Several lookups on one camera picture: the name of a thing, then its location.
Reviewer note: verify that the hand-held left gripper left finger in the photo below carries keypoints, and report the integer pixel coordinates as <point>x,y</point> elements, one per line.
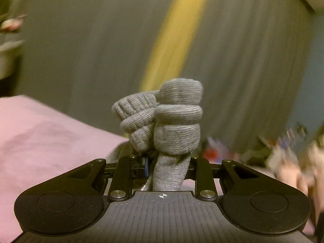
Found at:
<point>146,167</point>

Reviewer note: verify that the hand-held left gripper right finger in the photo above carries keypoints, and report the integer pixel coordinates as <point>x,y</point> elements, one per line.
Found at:
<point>203,177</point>

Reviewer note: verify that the grey knitted sock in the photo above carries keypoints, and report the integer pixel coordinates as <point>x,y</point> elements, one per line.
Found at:
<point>177,121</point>

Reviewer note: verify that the pink bed sheet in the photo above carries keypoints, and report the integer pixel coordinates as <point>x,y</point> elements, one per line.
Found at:
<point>45,136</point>

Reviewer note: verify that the grey curtain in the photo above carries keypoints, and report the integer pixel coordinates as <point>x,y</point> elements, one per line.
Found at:
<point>88,43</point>

